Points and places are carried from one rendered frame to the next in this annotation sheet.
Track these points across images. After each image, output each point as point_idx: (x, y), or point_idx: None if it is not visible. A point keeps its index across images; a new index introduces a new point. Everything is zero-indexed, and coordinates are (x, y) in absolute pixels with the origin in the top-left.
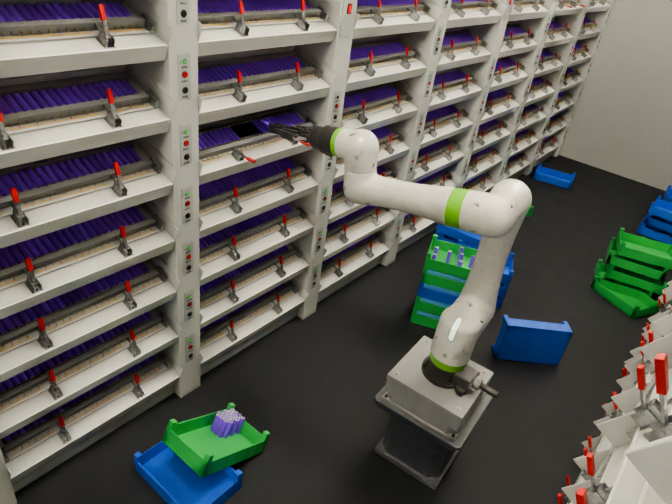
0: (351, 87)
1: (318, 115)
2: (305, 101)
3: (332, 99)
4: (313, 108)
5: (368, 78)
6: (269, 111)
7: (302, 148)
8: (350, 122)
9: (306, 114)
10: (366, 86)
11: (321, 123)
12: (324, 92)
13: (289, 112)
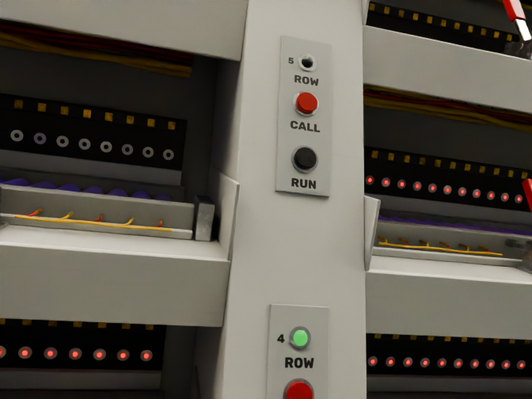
0: (412, 68)
1: (228, 169)
2: (218, 157)
3: (271, 64)
4: (224, 157)
5: (513, 57)
6: (43, 173)
7: (32, 284)
8: (469, 267)
9: (213, 202)
10: (518, 103)
11: (226, 191)
12: (215, 24)
13: (138, 191)
